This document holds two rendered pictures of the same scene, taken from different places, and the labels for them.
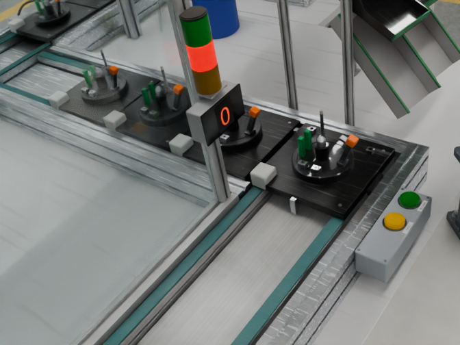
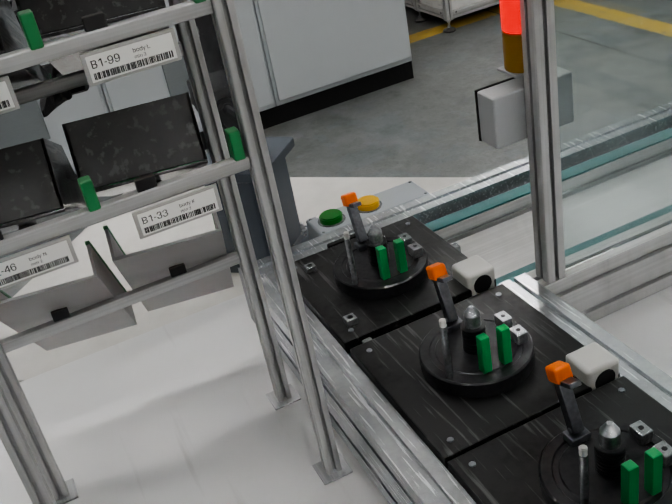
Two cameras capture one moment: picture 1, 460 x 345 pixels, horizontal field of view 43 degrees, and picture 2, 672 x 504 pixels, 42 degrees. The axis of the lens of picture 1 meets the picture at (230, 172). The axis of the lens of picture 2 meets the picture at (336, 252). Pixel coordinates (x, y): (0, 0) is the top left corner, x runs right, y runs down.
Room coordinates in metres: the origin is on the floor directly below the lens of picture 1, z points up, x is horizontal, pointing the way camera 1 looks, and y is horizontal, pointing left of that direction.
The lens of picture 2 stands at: (2.01, 0.20, 1.66)
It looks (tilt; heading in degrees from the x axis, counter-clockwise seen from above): 31 degrees down; 206
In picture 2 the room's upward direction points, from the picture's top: 11 degrees counter-clockwise
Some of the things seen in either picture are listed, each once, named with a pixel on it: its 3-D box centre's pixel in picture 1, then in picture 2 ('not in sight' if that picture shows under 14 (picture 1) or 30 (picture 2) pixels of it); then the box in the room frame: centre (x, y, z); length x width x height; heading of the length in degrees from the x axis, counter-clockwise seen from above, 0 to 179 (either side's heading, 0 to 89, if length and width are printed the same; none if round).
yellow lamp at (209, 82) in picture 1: (206, 77); (523, 47); (0.96, 0.01, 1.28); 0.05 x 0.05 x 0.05
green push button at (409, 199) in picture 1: (409, 200); (331, 219); (0.85, -0.35, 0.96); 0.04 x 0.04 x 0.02
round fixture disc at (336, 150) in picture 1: (322, 160); (380, 266); (1.01, -0.21, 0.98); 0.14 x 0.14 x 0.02
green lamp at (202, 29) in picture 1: (196, 28); not in sight; (0.96, 0.01, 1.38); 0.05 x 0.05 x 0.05
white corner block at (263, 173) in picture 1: (263, 176); (474, 277); (1.01, -0.07, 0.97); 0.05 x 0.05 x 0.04; 45
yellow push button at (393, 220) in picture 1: (394, 222); (368, 205); (0.80, -0.30, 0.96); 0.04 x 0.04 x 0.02
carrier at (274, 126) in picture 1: (231, 120); (474, 332); (1.19, -0.03, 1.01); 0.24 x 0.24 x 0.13; 45
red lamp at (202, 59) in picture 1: (201, 53); (520, 7); (0.96, 0.01, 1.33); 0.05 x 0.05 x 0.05
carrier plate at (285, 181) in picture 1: (323, 166); (382, 277); (1.01, -0.21, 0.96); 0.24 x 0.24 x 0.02; 45
